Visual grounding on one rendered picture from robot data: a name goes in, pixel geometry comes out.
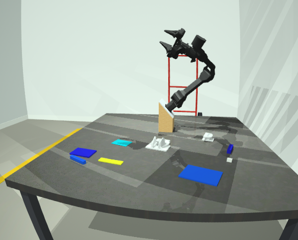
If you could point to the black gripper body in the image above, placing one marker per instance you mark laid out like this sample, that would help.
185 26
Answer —
179 35

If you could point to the yellow flat bar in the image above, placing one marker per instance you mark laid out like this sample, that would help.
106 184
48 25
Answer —
117 162

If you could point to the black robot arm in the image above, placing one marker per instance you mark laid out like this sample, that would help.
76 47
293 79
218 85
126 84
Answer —
178 98

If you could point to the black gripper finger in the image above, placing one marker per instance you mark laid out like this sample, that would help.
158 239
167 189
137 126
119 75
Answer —
172 32
165 45

